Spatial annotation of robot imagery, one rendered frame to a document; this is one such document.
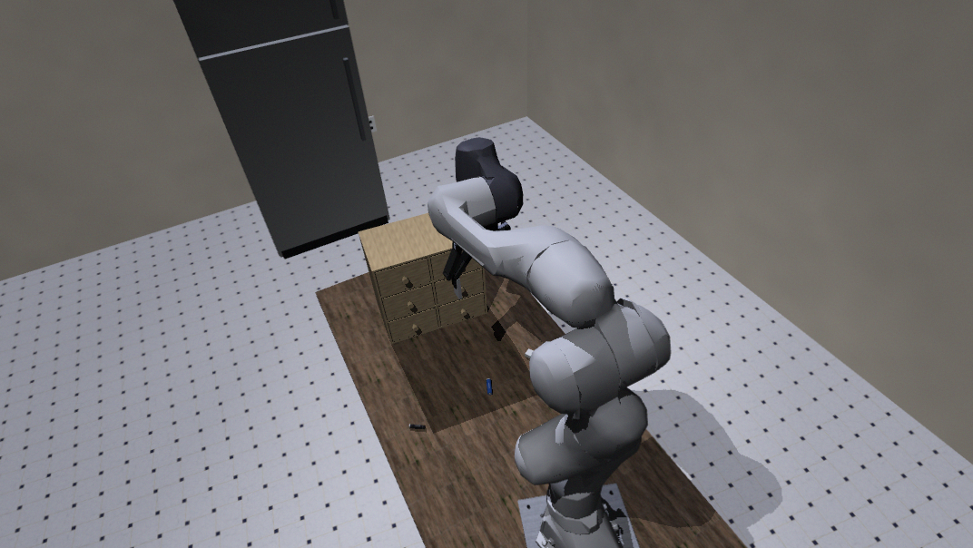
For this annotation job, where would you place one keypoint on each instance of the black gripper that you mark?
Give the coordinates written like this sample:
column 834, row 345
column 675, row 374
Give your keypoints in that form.
column 457, row 262

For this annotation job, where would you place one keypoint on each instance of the brown wooden drawer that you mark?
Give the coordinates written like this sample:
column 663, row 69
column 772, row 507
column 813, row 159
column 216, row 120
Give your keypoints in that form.
column 414, row 324
column 404, row 276
column 471, row 282
column 439, row 261
column 408, row 301
column 461, row 309

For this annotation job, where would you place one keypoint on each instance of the small dark brown chest of drawers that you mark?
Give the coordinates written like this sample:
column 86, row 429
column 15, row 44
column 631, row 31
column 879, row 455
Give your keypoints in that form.
column 400, row 242

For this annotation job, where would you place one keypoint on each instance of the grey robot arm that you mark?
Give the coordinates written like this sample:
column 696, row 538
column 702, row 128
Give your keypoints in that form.
column 613, row 347

